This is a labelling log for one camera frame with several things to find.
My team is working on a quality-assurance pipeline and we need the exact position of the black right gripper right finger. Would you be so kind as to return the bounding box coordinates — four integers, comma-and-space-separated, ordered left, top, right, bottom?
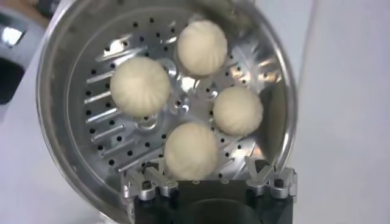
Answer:
244, 155, 299, 201

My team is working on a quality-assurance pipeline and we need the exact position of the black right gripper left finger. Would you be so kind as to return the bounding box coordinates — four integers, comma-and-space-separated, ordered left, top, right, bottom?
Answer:
121, 157, 180, 202

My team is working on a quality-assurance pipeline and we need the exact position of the white steamed baozi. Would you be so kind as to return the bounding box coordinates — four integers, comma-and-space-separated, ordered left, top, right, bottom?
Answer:
109, 56, 171, 119
176, 19, 229, 77
212, 86, 264, 137
163, 122, 219, 181

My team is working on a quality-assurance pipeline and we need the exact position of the perforated steel steamer basket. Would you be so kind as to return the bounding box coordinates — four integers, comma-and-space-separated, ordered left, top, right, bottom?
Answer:
35, 0, 298, 224

